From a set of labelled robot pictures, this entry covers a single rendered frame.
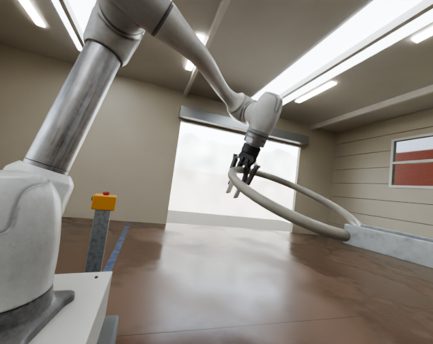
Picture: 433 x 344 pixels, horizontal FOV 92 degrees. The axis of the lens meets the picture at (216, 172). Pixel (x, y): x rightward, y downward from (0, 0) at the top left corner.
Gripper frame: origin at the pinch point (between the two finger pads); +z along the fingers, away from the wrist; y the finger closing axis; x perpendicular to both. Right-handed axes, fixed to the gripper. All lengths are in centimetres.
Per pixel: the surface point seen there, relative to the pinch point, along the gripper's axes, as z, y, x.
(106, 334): 34, 12, -50
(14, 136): 194, -630, 7
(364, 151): -93, -53, 779
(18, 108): 128, -658, 12
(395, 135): -161, 1, 734
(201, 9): -171, -278, 158
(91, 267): 75, -49, -27
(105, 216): 49, -58, -22
